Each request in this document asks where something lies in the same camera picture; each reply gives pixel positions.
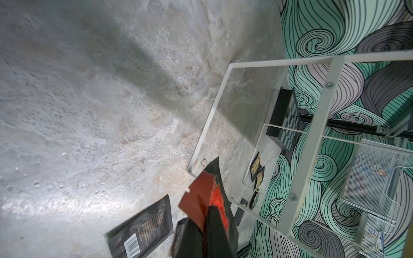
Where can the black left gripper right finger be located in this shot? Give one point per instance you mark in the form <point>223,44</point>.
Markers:
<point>216,243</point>

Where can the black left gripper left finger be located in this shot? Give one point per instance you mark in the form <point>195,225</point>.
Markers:
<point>188,241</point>

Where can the red tea bag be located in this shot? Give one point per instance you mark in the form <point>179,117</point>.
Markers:
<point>205,191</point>

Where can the jasmine tea bag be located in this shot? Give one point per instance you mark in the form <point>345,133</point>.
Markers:
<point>254,200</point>

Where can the oolong tea bag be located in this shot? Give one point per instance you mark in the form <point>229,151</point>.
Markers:
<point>255,167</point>

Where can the black tea bag with barcode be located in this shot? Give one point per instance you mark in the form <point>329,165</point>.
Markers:
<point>240,212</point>

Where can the oolong tea bag shelf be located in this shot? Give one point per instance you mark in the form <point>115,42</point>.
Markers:
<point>259,178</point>

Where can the white wooden two-tier shelf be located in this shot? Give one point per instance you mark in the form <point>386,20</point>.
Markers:
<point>301,180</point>

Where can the checkered board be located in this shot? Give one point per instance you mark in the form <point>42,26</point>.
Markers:
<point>285,120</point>

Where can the clear wall bin upper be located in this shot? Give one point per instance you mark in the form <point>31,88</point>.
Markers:
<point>370,175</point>

